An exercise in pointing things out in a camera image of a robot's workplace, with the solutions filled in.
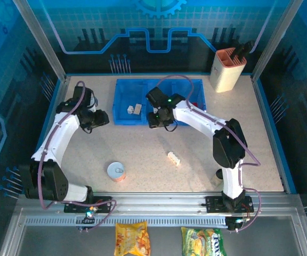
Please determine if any blue three-compartment plastic bin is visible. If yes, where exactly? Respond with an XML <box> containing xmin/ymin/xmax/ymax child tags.
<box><xmin>112</xmin><ymin>79</ymin><xmax>207</xmax><ymax>127</ymax></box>

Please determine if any long white lego brick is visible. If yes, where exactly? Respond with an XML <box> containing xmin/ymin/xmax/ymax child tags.
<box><xmin>167</xmin><ymin>151</ymin><xmax>182</xmax><ymax>167</ymax></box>

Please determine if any silver tin can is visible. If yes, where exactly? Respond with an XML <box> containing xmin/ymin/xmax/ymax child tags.
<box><xmin>107</xmin><ymin>162</ymin><xmax>127</xmax><ymax>182</ymax></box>

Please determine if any beige knife block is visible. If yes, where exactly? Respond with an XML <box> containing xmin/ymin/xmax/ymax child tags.
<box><xmin>209</xmin><ymin>47</ymin><xmax>248</xmax><ymax>93</ymax></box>

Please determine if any black lidded jar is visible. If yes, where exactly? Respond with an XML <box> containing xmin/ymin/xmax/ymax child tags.
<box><xmin>209</xmin><ymin>170</ymin><xmax>223</xmax><ymax>187</ymax></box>

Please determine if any yellow snack bag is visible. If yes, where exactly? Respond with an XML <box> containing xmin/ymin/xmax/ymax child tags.
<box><xmin>115</xmin><ymin>221</ymin><xmax>151</xmax><ymax>256</ymax></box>

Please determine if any green yellow noodle bag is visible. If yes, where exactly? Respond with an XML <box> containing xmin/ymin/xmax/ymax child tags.
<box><xmin>181</xmin><ymin>226</ymin><xmax>228</xmax><ymax>256</ymax></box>

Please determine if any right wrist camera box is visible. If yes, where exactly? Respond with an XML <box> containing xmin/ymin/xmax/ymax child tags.
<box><xmin>146</xmin><ymin>87</ymin><xmax>168</xmax><ymax>108</ymax></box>

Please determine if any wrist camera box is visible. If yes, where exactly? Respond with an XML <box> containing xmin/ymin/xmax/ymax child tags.
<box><xmin>146</xmin><ymin>87</ymin><xmax>168</xmax><ymax>108</ymax></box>
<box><xmin>72</xmin><ymin>86</ymin><xmax>99</xmax><ymax>111</ymax></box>

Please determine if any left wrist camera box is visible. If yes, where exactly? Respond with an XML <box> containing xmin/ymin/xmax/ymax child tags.
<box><xmin>72</xmin><ymin>86</ymin><xmax>99</xmax><ymax>111</ymax></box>

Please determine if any aluminium frame rail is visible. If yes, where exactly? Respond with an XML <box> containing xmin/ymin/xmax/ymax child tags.
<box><xmin>13</xmin><ymin>192</ymin><xmax>307</xmax><ymax>217</ymax></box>

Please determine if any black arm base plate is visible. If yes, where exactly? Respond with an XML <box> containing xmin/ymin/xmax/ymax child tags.
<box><xmin>205</xmin><ymin>196</ymin><xmax>254</xmax><ymax>214</ymax></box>
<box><xmin>63</xmin><ymin>196</ymin><xmax>112</xmax><ymax>214</ymax></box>

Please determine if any aluminium frame post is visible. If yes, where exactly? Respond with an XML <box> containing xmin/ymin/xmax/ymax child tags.
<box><xmin>251</xmin><ymin>0</ymin><xmax>304</xmax><ymax>83</ymax></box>
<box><xmin>11</xmin><ymin>0</ymin><xmax>72</xmax><ymax>82</ymax></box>

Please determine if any black handled knife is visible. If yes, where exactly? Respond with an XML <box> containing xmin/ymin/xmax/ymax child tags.
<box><xmin>239</xmin><ymin>40</ymin><xmax>255</xmax><ymax>58</ymax></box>
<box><xmin>231</xmin><ymin>44</ymin><xmax>246</xmax><ymax>59</ymax></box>

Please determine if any slotted grey cable duct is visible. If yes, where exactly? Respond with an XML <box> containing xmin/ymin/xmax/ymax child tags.
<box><xmin>25</xmin><ymin>216</ymin><xmax>229</xmax><ymax>228</ymax></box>

